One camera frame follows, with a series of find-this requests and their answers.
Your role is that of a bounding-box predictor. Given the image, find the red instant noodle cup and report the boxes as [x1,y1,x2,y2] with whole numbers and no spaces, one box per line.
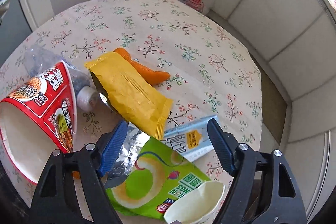
[0,61,78,185]

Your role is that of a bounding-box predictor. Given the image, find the crushed clear plastic bottle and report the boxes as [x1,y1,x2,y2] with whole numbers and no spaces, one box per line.
[24,44,100,111]

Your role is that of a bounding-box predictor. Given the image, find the green snack bag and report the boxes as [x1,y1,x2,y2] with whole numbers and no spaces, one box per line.
[105,122,218,220]

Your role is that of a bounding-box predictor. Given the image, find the white low cabinet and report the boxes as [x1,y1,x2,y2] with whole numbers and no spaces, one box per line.
[16,0,336,216]

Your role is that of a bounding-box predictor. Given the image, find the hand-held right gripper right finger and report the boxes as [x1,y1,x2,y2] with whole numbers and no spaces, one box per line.
[207,118,307,224]

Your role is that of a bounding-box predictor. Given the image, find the white paper cup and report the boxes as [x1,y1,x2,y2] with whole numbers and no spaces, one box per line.
[163,181,226,224]

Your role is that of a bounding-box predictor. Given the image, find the orange wrapper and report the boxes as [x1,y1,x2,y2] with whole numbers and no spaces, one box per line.
[113,47,171,86]

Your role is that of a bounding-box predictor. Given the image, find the floral tablecloth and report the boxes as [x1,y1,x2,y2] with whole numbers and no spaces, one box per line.
[0,0,263,224]

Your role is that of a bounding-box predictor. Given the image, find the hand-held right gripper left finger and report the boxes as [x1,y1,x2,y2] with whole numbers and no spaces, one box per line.
[30,120,129,224]

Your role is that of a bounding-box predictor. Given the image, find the yellow snack packet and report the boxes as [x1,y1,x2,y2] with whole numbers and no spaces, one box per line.
[84,52,174,140]

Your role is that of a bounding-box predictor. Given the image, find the light blue drink packet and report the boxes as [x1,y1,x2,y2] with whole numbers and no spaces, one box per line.
[163,115,219,161]

